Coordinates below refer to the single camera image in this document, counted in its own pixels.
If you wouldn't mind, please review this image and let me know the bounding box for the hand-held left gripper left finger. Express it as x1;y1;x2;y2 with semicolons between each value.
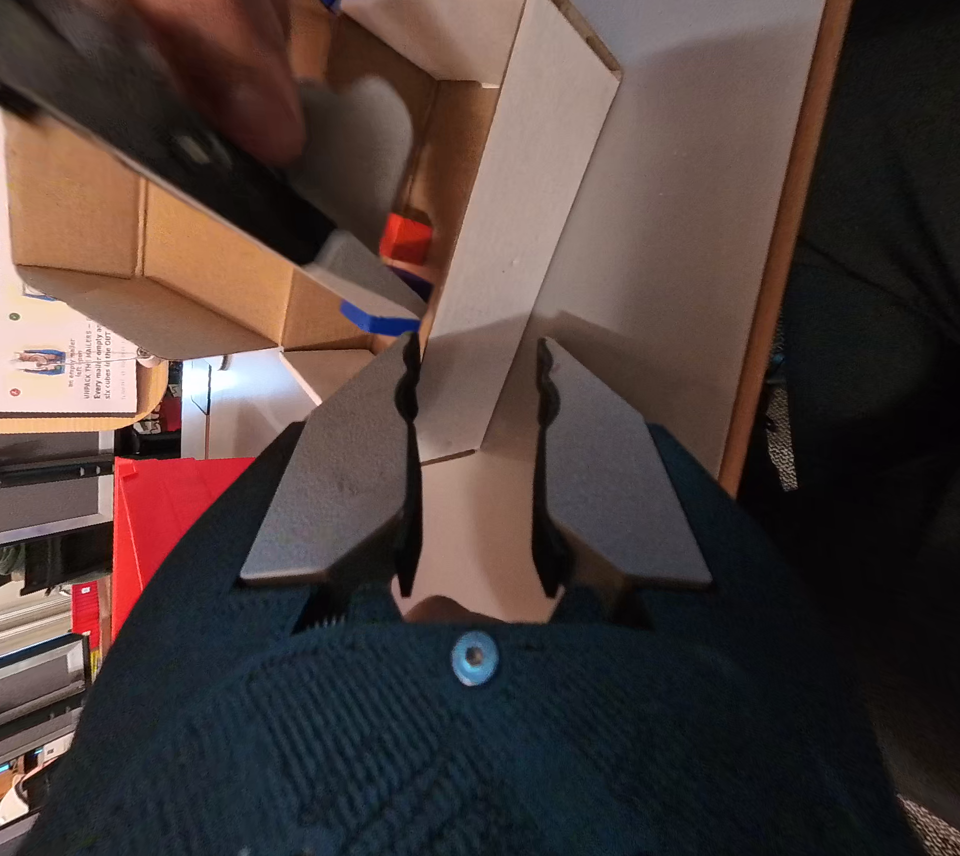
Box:
240;333;425;600

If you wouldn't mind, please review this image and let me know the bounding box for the dark cloth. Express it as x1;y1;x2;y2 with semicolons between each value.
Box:
738;0;960;812

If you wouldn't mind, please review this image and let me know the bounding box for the person's right hand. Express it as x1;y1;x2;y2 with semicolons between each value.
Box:
75;0;309;166

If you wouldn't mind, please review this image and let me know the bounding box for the metal shelf rack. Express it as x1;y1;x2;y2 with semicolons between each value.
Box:
0;432;117;820

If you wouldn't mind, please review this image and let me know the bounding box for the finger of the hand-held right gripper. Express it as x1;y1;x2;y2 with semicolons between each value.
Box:
285;76;414;251
303;231;430;337

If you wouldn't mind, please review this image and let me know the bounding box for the red cube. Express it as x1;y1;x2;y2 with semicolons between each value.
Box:
378;211;436;266

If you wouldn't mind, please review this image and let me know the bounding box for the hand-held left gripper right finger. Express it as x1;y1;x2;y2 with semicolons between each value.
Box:
532;337;714;601

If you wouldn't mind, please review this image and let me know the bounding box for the white cardboard mailer box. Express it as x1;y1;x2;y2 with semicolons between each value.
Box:
3;0;624;463

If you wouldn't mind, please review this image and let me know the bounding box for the blue cube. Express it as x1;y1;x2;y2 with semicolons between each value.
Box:
390;264;438;304

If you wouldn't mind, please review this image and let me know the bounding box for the red plastic bin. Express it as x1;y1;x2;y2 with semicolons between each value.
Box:
111;455;260;640

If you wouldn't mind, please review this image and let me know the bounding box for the printed instruction board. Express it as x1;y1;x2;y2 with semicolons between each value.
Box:
0;282;170;435

